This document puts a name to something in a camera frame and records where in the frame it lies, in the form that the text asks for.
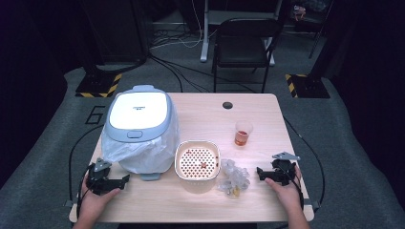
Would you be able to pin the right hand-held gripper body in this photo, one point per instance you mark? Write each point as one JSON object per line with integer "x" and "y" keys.
{"x": 283, "y": 171}

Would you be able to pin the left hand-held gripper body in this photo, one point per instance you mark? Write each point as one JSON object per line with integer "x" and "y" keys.
{"x": 98, "y": 178}

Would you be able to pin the orange tea with red berries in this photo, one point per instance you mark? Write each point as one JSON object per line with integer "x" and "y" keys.
{"x": 241, "y": 138}

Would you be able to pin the clear plastic cup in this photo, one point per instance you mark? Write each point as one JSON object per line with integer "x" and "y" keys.
{"x": 243, "y": 127}

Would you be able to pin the cream bin with perforated strainer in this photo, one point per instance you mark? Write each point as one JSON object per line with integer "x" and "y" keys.
{"x": 197, "y": 184}

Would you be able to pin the person's right hand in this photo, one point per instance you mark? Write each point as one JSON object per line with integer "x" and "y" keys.
{"x": 289, "y": 195}

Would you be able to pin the person's left hand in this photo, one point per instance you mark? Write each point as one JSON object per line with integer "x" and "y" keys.
{"x": 92, "y": 205}

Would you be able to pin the crumpled clear plastic wrap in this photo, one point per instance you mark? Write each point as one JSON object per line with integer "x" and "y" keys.
{"x": 234, "y": 176}

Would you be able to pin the white plastic bin liner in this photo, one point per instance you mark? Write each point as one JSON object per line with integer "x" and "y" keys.
{"x": 149, "y": 154}

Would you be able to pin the grey table clamp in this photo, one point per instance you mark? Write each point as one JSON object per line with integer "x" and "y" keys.
{"x": 315, "y": 205}

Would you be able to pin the small red berry piece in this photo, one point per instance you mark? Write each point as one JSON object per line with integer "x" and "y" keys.
{"x": 203, "y": 165}

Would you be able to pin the white and grey trash bin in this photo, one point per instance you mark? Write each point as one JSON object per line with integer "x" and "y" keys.
{"x": 138, "y": 109}

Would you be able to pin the black base with hazard stripes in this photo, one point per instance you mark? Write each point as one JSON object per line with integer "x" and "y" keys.
{"x": 310, "y": 86}
{"x": 97, "y": 86}

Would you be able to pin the black folding chair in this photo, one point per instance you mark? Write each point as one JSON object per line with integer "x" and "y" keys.
{"x": 242, "y": 47}

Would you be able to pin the white metal desk frame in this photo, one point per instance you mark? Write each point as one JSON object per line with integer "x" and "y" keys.
{"x": 204, "y": 38}

